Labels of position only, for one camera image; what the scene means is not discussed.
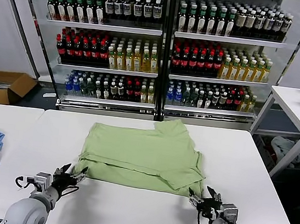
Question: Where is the small dark tea bottle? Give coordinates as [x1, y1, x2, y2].
[93, 79, 104, 100]
[116, 82, 126, 101]
[218, 91, 228, 110]
[108, 81, 119, 100]
[211, 90, 221, 109]
[204, 90, 213, 109]
[101, 80, 111, 100]
[197, 90, 206, 108]

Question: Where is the white beverage display cabinet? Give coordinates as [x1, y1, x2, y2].
[156, 0, 296, 137]
[33, 0, 173, 123]

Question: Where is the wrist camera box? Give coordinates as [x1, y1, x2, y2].
[218, 202, 240, 220]
[33, 170, 53, 188]

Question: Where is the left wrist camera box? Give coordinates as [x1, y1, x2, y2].
[33, 170, 53, 188]

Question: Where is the green cap dark drink bottle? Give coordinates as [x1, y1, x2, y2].
[176, 3, 190, 32]
[224, 8, 237, 37]
[44, 0, 59, 20]
[72, 0, 87, 23]
[92, 0, 107, 25]
[63, 0, 77, 22]
[83, 0, 98, 25]
[54, 0, 68, 21]
[214, 7, 228, 37]
[205, 5, 219, 36]
[185, 4, 199, 33]
[195, 5, 209, 35]

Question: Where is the dark bottle blue white label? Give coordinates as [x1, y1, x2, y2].
[141, 0, 155, 23]
[103, 0, 115, 20]
[151, 0, 164, 23]
[121, 0, 134, 21]
[132, 0, 145, 22]
[112, 0, 125, 20]

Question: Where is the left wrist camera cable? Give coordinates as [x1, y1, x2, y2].
[14, 174, 36, 190]

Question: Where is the white crumpled cloth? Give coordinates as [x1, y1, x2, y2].
[268, 135, 300, 165]

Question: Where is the white side table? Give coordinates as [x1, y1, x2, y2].
[243, 82, 300, 181]

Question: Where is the green polo shirt with print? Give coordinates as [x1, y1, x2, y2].
[70, 107, 214, 200]

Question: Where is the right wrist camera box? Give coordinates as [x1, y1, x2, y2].
[218, 202, 240, 220]

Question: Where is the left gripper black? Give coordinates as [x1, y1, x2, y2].
[50, 161, 89, 192]

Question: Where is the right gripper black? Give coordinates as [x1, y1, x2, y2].
[185, 183, 225, 221]

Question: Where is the red cap cola bottle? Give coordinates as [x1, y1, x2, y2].
[71, 37, 84, 64]
[97, 39, 111, 68]
[53, 33, 68, 62]
[178, 47, 191, 75]
[212, 50, 225, 79]
[123, 80, 134, 102]
[186, 48, 200, 76]
[80, 38, 93, 65]
[170, 46, 183, 74]
[233, 90, 245, 112]
[132, 81, 143, 103]
[225, 89, 236, 111]
[88, 39, 102, 66]
[63, 36, 76, 63]
[203, 49, 217, 78]
[195, 49, 208, 77]

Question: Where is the dark bottle beige label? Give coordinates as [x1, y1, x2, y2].
[281, 13, 295, 42]
[263, 12, 276, 40]
[272, 13, 286, 42]
[253, 10, 267, 39]
[244, 9, 257, 38]
[234, 8, 247, 37]

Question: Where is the glass cabinet door dark frame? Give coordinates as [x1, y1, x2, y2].
[250, 0, 300, 132]
[0, 0, 73, 103]

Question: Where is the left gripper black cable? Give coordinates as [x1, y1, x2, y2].
[59, 183, 80, 197]

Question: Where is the blue water bottle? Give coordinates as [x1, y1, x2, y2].
[173, 88, 184, 106]
[62, 76, 73, 95]
[71, 77, 82, 96]
[165, 88, 176, 105]

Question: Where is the yellow tea bottle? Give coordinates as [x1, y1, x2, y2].
[219, 56, 232, 80]
[228, 58, 240, 81]
[106, 46, 118, 70]
[149, 49, 161, 74]
[239, 94, 250, 113]
[246, 94, 258, 113]
[131, 48, 143, 72]
[146, 85, 156, 104]
[244, 59, 257, 83]
[140, 48, 152, 73]
[115, 47, 127, 70]
[236, 58, 248, 81]
[261, 60, 273, 84]
[139, 84, 149, 103]
[123, 47, 135, 71]
[253, 60, 264, 83]

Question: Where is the clear green tinted bottle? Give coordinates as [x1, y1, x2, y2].
[79, 77, 90, 97]
[181, 86, 192, 107]
[190, 87, 200, 108]
[86, 78, 97, 99]

